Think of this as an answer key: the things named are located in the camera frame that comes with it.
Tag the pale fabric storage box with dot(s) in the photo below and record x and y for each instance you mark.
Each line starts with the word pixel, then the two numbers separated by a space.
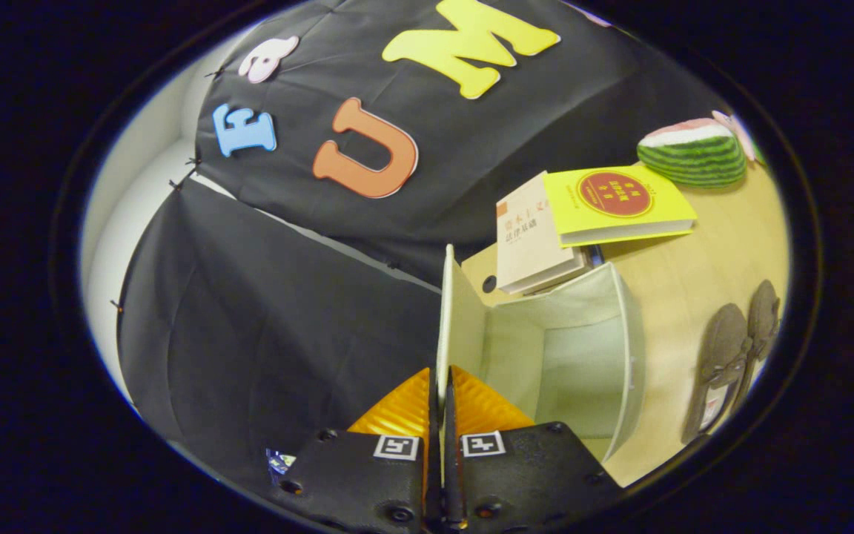
pixel 575 356

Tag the yellow book red circle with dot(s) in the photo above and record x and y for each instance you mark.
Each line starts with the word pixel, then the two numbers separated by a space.
pixel 664 211

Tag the beige book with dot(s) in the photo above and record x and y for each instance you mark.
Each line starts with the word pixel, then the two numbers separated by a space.
pixel 527 248

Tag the pink and green plush toy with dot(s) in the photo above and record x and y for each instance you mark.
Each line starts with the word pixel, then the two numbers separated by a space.
pixel 740 133

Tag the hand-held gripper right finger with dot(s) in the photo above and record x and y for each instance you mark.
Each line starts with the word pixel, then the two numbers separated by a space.
pixel 531 475

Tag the brown fuzzy shoe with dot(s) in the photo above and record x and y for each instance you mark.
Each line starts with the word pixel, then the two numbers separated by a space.
pixel 766 311
pixel 723 341

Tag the watermelon slice plush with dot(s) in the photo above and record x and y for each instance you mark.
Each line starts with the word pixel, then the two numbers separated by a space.
pixel 694 159

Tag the printed paper sheets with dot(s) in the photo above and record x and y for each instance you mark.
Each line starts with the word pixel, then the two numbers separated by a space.
pixel 279 461

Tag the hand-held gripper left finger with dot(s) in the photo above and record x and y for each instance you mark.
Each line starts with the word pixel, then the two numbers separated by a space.
pixel 353 475

